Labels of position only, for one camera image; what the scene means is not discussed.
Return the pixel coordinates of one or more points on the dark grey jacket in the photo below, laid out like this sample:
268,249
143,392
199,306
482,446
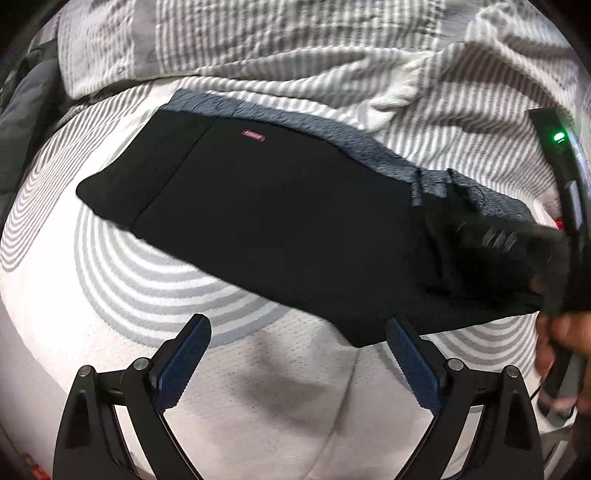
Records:
25,129

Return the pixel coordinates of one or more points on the person's right hand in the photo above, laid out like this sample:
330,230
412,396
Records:
549,341

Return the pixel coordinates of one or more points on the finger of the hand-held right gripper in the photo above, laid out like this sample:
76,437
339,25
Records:
531,258

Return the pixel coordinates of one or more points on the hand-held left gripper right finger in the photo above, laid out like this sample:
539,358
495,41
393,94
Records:
413,364

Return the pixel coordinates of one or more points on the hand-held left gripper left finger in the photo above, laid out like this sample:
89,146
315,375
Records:
182,364

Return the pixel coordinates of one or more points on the grey white striped quilt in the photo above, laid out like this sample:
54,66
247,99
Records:
323,50

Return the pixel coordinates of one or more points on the white mattress with grey rings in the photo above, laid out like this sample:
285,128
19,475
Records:
92,286

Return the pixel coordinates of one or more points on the black pants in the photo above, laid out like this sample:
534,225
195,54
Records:
277,221

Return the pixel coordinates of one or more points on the red cloth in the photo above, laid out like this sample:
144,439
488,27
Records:
559,224

